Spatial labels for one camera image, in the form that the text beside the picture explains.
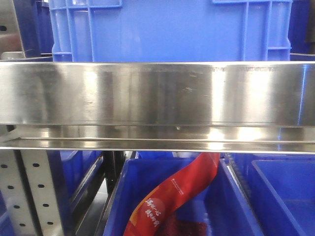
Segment blue bin lower left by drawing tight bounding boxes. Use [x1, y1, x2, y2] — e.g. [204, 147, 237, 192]
[46, 149, 104, 205]

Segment blue bin holding red banner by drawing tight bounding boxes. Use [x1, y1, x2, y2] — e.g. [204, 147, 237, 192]
[103, 158, 263, 236]

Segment blue bin lower right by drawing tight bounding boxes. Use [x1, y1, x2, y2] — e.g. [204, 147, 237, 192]
[225, 153, 315, 236]

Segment red banner with white text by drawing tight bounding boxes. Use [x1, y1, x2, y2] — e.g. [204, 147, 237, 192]
[123, 152, 220, 236]

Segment blue crate on upper shelf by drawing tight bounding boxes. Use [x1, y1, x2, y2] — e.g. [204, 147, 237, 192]
[49, 0, 292, 62]

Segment perforated grey shelf upright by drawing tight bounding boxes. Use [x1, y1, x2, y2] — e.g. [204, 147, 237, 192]
[0, 149, 65, 236]

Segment stainless steel shelf rail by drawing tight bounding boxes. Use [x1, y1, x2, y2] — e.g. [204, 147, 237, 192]
[0, 61, 315, 154]

